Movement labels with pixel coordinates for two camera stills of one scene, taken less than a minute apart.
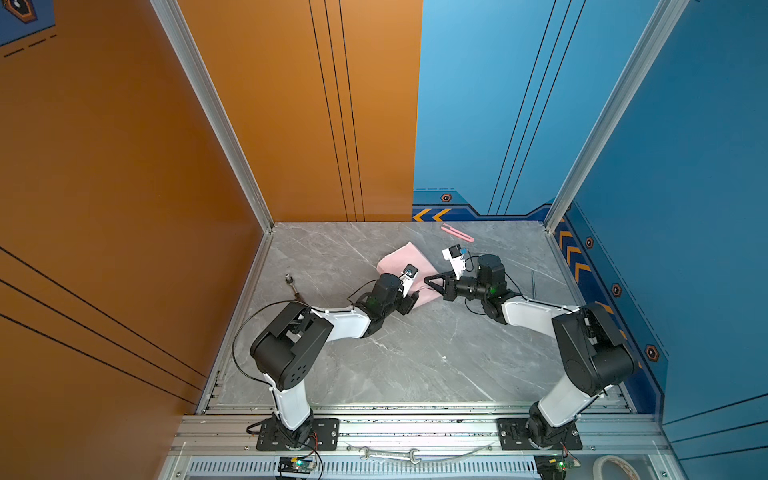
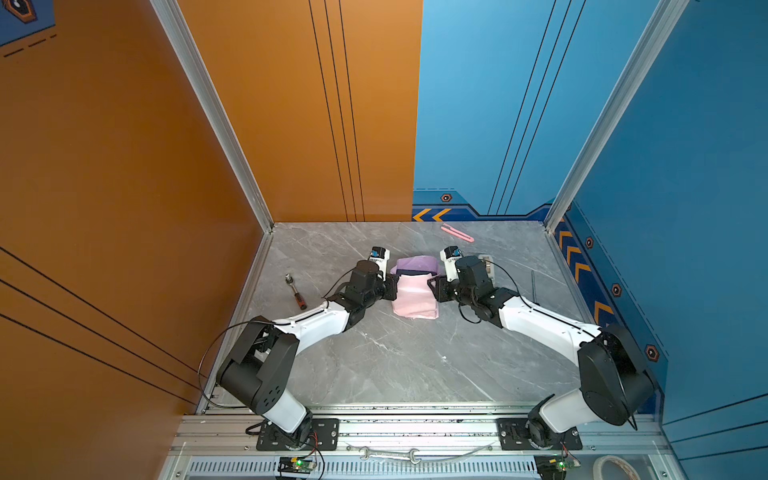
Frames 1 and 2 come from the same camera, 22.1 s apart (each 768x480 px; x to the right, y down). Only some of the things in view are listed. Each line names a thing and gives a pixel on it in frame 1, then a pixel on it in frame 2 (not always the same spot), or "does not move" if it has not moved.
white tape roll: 598,464 does not move
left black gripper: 407,303 to 391,286
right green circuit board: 551,466 does not move
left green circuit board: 295,465 does not move
